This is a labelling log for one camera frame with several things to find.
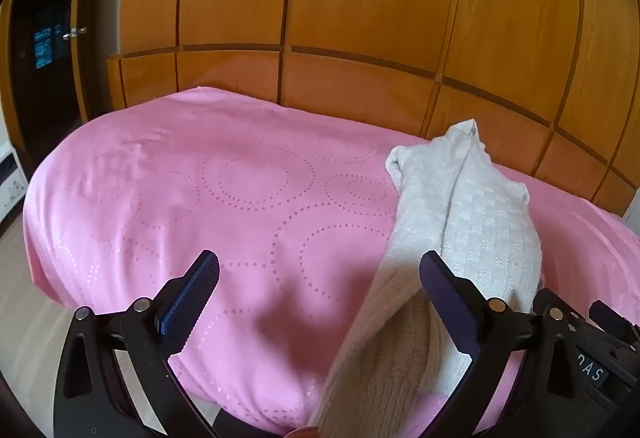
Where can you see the dark door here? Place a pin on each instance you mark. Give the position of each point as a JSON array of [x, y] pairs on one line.
[[40, 68]]

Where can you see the white knit garment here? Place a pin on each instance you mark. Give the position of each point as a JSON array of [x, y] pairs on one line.
[[480, 228]]

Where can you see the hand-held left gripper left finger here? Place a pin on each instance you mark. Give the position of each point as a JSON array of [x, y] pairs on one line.
[[192, 293]]

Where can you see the white appliance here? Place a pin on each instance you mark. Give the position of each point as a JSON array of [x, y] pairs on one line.
[[10, 178]]

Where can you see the pink dotted blanket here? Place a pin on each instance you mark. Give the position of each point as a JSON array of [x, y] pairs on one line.
[[200, 188]]

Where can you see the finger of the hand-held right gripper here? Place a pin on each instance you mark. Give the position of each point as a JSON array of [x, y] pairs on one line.
[[607, 318]]

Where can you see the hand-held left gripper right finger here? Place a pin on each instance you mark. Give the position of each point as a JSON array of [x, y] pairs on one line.
[[445, 298]]

